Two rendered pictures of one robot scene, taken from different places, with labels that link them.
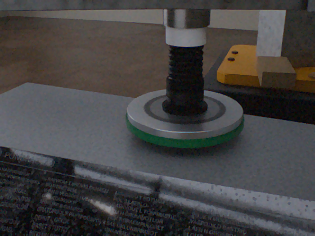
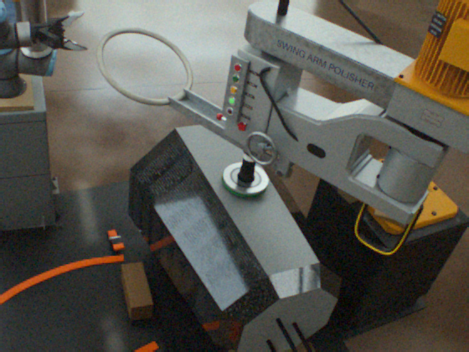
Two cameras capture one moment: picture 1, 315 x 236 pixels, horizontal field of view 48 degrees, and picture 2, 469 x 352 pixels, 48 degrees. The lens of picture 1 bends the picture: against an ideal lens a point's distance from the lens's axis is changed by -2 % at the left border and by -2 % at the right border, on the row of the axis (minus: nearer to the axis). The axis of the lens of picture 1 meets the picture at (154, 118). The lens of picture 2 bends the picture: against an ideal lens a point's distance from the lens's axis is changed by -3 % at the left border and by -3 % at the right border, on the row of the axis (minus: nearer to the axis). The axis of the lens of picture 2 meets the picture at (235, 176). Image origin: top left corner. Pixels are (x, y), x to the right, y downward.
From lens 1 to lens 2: 2.04 m
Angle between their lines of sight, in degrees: 35
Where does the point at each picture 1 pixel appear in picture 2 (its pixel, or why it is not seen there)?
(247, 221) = (221, 220)
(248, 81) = not seen: hidden behind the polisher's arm
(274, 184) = (236, 216)
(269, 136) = (266, 207)
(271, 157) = (252, 211)
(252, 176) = (235, 210)
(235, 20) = not seen: outside the picture
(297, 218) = (229, 227)
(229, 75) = not seen: hidden behind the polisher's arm
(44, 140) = (203, 158)
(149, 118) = (228, 173)
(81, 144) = (211, 167)
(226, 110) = (255, 187)
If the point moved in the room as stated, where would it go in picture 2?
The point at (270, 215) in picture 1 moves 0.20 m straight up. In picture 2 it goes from (226, 221) to (233, 188)
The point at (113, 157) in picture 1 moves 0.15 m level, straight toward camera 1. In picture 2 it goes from (213, 178) to (192, 193)
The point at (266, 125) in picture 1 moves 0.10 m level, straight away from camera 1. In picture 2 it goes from (275, 204) to (293, 199)
